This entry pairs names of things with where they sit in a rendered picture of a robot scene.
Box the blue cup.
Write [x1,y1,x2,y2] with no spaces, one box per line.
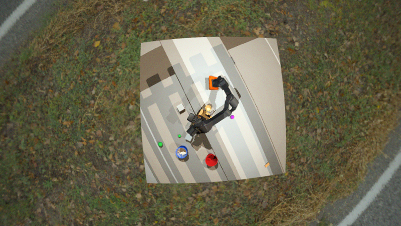
[176,145,188,159]

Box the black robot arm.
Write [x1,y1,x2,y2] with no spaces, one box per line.
[186,76,239,137]

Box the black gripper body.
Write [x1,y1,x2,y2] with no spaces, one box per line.
[187,113,200,123]

